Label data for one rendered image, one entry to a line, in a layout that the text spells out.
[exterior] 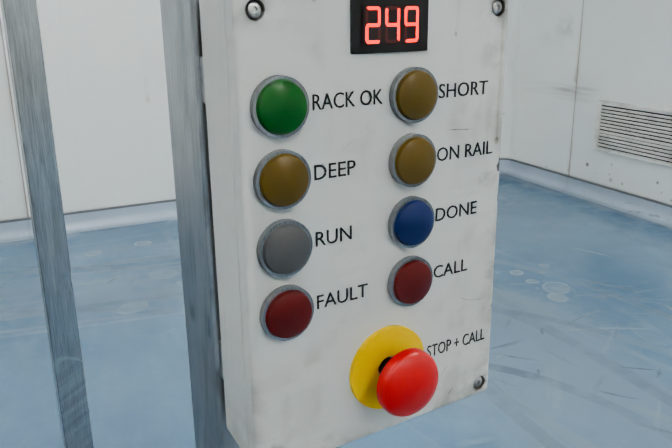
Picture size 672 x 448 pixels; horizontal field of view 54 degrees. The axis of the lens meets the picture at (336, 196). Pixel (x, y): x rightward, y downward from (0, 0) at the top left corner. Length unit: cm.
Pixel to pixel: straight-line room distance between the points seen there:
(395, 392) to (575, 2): 406
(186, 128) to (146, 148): 338
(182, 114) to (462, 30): 17
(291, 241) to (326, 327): 6
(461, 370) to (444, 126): 16
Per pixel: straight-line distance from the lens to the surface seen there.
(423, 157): 37
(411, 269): 38
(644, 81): 401
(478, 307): 44
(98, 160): 376
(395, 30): 35
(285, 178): 32
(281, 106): 32
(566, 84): 440
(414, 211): 37
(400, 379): 38
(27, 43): 146
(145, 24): 372
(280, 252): 33
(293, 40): 32
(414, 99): 36
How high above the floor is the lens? 112
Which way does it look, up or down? 16 degrees down
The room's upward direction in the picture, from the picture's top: 1 degrees counter-clockwise
